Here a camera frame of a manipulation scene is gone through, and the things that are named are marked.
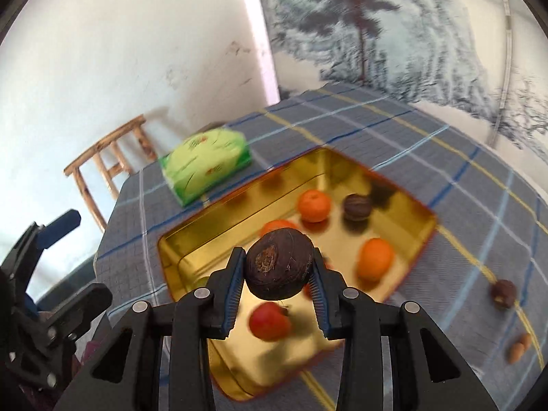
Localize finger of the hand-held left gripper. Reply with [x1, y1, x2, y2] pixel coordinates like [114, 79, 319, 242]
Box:
[0, 210, 82, 283]
[40, 283, 113, 343]

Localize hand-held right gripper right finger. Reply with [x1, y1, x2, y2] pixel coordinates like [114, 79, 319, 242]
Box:
[309, 247, 499, 411]

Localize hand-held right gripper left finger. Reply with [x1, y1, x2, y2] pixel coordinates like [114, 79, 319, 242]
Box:
[53, 246, 246, 411]

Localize red tomato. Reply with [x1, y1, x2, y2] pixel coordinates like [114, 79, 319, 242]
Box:
[249, 302, 292, 342]

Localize dark brown round fruit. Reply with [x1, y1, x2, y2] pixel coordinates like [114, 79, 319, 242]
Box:
[245, 229, 316, 301]

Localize orange tangerine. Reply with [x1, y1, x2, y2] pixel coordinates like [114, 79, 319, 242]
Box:
[298, 189, 332, 223]
[357, 238, 395, 282]
[260, 219, 300, 238]

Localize red and gold tin box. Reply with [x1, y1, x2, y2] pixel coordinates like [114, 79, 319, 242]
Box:
[157, 146, 438, 402]

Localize dark brown wrinkled fruit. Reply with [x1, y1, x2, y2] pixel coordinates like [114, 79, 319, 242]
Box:
[342, 194, 373, 222]
[491, 279, 518, 309]

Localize wooden chair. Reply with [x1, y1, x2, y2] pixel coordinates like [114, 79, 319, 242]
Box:
[64, 114, 158, 234]

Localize green tissue pack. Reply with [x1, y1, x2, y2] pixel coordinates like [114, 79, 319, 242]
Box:
[159, 128, 252, 207]

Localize grey plaid cloth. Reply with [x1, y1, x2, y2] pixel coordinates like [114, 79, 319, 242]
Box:
[92, 81, 548, 411]

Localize landscape ink wall painting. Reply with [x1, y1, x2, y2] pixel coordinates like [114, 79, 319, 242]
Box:
[252, 0, 548, 159]

